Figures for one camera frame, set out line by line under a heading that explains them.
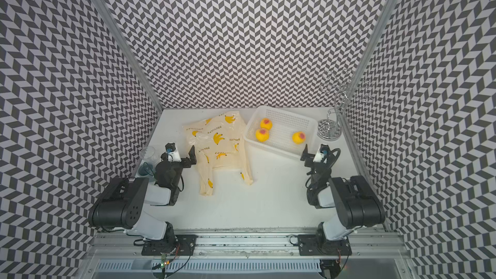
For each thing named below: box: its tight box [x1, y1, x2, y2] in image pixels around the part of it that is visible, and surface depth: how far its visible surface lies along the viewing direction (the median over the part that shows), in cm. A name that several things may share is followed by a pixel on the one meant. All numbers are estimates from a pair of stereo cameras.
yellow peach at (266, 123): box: [260, 118, 273, 131], surface depth 107 cm
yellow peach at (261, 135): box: [255, 127, 270, 143], surface depth 103 cm
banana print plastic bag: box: [182, 111, 254, 197], surface depth 95 cm
